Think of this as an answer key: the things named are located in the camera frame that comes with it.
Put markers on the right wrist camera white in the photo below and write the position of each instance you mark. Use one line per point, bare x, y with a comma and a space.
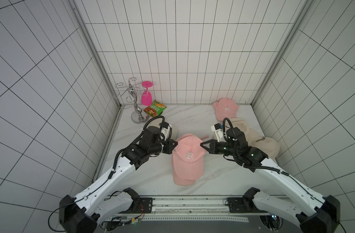
217, 129

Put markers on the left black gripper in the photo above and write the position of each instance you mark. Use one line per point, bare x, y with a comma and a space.
169, 148

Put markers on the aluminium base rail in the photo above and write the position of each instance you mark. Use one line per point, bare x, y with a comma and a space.
190, 208

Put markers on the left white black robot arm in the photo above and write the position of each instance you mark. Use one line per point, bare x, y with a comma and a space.
98, 202

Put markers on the pink cap back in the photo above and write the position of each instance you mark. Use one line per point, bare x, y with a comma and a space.
225, 108

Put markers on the pink plastic goblet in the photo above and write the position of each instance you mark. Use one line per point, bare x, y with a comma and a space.
146, 99

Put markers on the beige cap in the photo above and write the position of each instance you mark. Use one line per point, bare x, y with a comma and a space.
266, 144
157, 122
241, 124

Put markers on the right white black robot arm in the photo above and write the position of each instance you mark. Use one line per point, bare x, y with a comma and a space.
309, 210

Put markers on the silver wine glass rack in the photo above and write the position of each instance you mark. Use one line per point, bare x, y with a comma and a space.
134, 91

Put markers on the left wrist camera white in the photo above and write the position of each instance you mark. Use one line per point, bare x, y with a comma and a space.
166, 131

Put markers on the green orange snack packet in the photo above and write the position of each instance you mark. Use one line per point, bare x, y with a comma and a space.
155, 109

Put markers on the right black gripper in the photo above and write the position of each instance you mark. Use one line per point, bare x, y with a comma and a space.
214, 147

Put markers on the pink cap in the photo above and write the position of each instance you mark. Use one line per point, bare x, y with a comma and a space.
188, 157
180, 181
225, 108

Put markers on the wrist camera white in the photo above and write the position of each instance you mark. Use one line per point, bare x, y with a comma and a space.
166, 131
217, 129

